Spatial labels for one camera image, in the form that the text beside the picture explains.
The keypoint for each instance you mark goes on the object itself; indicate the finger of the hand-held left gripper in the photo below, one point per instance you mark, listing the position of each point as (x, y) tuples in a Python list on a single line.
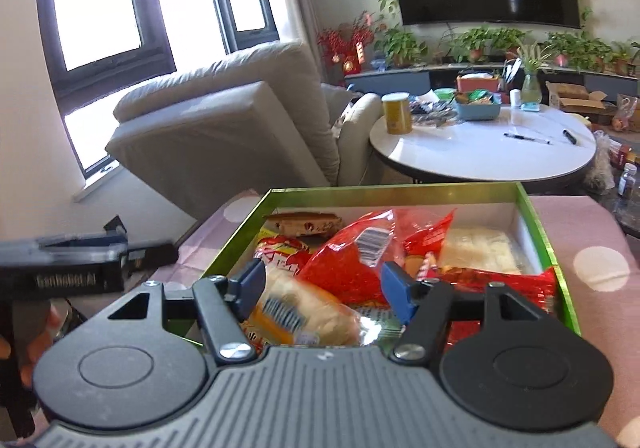
[(116, 241), (150, 255)]

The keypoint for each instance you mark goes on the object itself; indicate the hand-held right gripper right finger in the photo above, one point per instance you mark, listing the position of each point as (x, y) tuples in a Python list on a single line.
[(397, 285)]

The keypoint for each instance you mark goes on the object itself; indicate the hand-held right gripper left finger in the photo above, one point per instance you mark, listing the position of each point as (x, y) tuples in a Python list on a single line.
[(250, 280)]

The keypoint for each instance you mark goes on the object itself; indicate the yellow red crab snack packet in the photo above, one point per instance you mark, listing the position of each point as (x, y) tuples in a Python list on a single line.
[(280, 252)]

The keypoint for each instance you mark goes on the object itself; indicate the large red barcode snack packet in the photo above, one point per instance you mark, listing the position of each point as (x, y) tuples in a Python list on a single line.
[(340, 273)]

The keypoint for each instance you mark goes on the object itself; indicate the orange bread packet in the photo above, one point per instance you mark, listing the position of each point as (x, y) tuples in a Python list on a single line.
[(310, 315)]

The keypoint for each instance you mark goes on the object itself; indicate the brown chocolate snack packet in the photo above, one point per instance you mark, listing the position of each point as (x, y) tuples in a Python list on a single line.
[(300, 225)]

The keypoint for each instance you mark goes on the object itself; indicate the green cardboard box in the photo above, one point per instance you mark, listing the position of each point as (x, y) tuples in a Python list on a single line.
[(400, 205)]

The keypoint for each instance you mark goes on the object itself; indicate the white snack packet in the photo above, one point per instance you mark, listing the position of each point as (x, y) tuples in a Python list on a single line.
[(480, 248)]

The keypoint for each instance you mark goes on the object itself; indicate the person's left hand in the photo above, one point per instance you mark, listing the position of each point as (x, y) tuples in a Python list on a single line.
[(42, 338)]

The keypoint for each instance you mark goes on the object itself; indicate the beige sofa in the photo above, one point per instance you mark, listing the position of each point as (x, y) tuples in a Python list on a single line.
[(225, 128)]

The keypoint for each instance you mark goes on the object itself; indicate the round white table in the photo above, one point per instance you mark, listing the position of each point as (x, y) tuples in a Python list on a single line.
[(480, 158)]

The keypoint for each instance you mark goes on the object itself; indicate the yellow canister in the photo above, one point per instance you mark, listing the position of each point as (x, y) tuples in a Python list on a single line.
[(397, 115)]

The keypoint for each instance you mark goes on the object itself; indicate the pile of dark packets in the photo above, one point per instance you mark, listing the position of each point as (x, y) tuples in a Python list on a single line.
[(432, 114)]

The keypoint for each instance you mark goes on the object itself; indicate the blue basket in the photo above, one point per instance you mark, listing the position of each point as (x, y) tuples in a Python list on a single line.
[(477, 110)]

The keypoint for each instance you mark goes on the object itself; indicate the white pen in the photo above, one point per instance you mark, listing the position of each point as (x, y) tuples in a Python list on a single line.
[(527, 138)]

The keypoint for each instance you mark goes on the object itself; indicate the orange storage box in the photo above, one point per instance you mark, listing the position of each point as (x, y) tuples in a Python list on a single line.
[(477, 82)]

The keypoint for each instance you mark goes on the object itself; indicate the white cup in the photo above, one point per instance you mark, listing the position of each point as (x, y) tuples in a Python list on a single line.
[(515, 99)]

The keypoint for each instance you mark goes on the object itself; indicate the black marker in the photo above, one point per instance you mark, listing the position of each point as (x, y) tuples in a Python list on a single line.
[(570, 136)]

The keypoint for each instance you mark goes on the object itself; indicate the clear plastic bag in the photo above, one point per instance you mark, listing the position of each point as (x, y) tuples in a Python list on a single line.
[(599, 168)]

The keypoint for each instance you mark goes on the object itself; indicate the glass vase with plant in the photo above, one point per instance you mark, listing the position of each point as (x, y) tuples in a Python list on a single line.
[(531, 88)]

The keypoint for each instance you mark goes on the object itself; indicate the row of green potted plants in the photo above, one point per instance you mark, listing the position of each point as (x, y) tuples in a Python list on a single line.
[(405, 45)]

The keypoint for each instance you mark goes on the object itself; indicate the dark coffee table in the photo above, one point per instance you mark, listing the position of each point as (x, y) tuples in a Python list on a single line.
[(630, 213)]

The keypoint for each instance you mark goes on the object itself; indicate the red flower plant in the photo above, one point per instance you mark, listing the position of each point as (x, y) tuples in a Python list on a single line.
[(345, 43)]

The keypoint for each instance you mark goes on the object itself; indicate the small red box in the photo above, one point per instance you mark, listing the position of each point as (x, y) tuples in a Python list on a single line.
[(616, 155)]

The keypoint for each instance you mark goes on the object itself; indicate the open cardboard box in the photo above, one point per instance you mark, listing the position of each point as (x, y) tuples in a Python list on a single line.
[(575, 103)]

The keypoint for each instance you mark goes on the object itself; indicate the grey television cabinet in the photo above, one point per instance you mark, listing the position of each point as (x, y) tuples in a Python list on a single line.
[(600, 78)]

